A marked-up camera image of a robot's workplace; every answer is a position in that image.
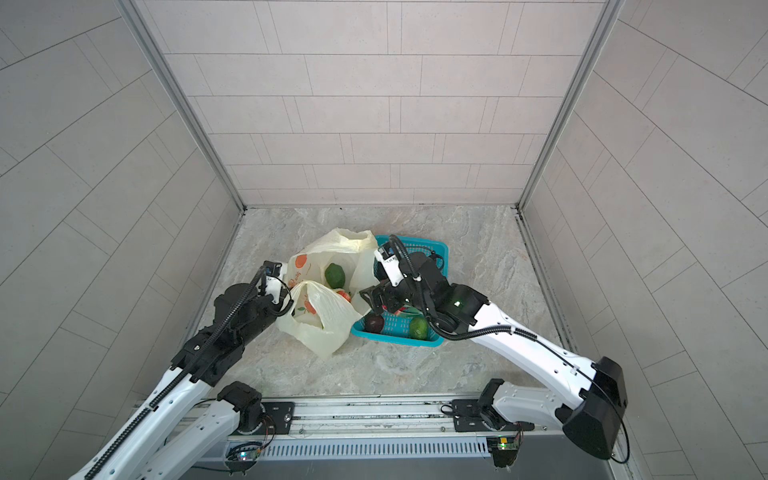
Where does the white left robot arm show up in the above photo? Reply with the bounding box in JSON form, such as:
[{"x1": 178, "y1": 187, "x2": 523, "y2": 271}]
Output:
[{"x1": 73, "y1": 261, "x2": 293, "y2": 479}]

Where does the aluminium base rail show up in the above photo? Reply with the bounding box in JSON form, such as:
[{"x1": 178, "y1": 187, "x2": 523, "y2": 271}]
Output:
[{"x1": 191, "y1": 387, "x2": 569, "y2": 472}]

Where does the dark purple round fruit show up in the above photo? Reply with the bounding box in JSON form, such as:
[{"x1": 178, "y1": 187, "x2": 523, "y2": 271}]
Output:
[{"x1": 363, "y1": 314, "x2": 386, "y2": 334}]

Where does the aluminium corner post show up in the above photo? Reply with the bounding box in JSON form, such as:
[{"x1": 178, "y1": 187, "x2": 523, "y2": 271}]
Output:
[
  {"x1": 517, "y1": 0, "x2": 624, "y2": 213},
  {"x1": 115, "y1": 0, "x2": 247, "y2": 213}
]

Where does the green custard apple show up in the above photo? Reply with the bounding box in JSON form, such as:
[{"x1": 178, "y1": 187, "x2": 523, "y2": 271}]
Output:
[{"x1": 409, "y1": 316, "x2": 430, "y2": 341}]

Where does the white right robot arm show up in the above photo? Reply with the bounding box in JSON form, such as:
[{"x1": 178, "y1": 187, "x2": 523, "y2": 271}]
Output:
[{"x1": 360, "y1": 240, "x2": 628, "y2": 460}]

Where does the right circuit board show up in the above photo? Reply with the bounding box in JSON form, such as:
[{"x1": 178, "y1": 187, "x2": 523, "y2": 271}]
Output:
[{"x1": 486, "y1": 432, "x2": 523, "y2": 469}]

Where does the teal plastic basket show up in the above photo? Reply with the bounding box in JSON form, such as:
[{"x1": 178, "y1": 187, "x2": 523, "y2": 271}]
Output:
[{"x1": 350, "y1": 236, "x2": 449, "y2": 347}]

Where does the red apple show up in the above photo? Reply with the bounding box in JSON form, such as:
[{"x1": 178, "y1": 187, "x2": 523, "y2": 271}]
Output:
[{"x1": 336, "y1": 289, "x2": 351, "y2": 303}]

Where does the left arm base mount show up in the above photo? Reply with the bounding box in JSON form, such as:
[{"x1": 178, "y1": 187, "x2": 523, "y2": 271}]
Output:
[{"x1": 216, "y1": 381, "x2": 295, "y2": 436}]

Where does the translucent cream plastic bag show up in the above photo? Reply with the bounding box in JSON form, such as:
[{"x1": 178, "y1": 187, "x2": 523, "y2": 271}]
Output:
[{"x1": 276, "y1": 228, "x2": 378, "y2": 359}]

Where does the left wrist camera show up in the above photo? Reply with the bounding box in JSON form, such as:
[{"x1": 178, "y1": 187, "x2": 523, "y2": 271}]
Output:
[{"x1": 257, "y1": 260, "x2": 288, "y2": 306}]

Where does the right aluminium corner post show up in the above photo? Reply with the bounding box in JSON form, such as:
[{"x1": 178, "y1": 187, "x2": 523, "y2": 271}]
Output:
[{"x1": 517, "y1": 0, "x2": 624, "y2": 213}]

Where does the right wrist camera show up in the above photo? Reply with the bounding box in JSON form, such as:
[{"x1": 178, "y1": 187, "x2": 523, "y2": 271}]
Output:
[{"x1": 374, "y1": 242, "x2": 404, "y2": 287}]

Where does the dark green avocado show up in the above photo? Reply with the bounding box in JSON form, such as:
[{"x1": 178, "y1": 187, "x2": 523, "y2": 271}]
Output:
[{"x1": 324, "y1": 263, "x2": 346, "y2": 289}]

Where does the pink dragon fruit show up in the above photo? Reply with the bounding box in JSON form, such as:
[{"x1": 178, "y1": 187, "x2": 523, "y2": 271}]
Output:
[{"x1": 384, "y1": 306, "x2": 422, "y2": 318}]

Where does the circuit board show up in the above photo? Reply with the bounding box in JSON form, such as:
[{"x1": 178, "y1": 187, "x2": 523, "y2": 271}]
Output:
[
  {"x1": 224, "y1": 441, "x2": 264, "y2": 475},
  {"x1": 486, "y1": 432, "x2": 523, "y2": 469}
]

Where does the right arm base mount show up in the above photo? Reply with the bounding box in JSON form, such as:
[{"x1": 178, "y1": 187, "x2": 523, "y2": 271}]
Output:
[{"x1": 440, "y1": 378, "x2": 535, "y2": 433}]

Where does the left circuit board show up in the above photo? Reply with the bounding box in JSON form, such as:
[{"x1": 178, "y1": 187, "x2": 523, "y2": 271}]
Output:
[{"x1": 224, "y1": 441, "x2": 264, "y2": 475}]

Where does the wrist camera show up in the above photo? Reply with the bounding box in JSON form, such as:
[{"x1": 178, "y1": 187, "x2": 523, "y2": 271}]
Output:
[
  {"x1": 374, "y1": 242, "x2": 404, "y2": 287},
  {"x1": 257, "y1": 260, "x2": 288, "y2": 306}
]

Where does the left aluminium corner post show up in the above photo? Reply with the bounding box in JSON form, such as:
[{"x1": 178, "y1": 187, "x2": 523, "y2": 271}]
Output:
[{"x1": 115, "y1": 0, "x2": 247, "y2": 213}]

